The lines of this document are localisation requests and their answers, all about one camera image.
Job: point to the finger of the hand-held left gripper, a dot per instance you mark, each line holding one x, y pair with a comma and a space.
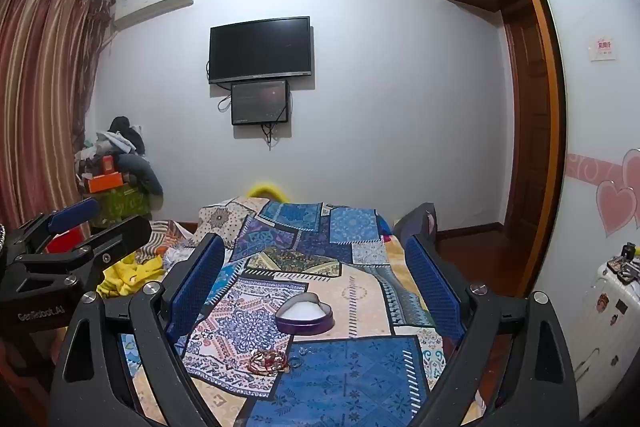
120, 232
75, 213

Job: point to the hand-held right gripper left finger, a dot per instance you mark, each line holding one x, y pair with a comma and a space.
196, 287

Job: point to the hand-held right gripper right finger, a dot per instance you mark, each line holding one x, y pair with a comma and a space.
434, 292

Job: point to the purple heart-shaped tin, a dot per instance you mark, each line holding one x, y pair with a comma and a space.
305, 328

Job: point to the green bag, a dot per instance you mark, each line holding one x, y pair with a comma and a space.
122, 204

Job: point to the red box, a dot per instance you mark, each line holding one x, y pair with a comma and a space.
65, 240

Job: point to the orange box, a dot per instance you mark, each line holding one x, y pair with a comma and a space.
102, 183

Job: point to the yellow cloth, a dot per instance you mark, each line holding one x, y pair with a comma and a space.
130, 274

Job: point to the striped cloth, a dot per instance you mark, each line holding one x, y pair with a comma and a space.
165, 234

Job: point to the dark purple bag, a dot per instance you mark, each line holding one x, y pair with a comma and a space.
417, 219

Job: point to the pile of clothes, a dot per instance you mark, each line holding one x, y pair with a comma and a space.
125, 142

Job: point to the patchwork printed blanket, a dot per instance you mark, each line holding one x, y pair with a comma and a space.
350, 357

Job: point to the yellow plastic hoop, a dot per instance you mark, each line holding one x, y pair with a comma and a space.
262, 188

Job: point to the striped curtain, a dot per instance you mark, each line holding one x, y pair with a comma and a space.
40, 97

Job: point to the white suitcase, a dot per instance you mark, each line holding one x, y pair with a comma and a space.
605, 327

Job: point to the small black monitor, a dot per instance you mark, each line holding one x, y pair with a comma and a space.
260, 102

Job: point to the small cosmetics case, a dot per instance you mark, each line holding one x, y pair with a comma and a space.
625, 264

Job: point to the wooden door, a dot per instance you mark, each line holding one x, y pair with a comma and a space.
527, 117

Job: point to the pink heart sticker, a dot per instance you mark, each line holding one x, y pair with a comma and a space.
617, 202

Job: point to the white air conditioner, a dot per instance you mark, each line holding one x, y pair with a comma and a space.
150, 4

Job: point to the white sliding wardrobe door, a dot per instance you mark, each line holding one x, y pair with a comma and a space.
585, 107

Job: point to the small paper notice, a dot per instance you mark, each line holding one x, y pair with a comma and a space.
603, 48

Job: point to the black wall television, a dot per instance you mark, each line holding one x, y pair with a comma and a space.
260, 49

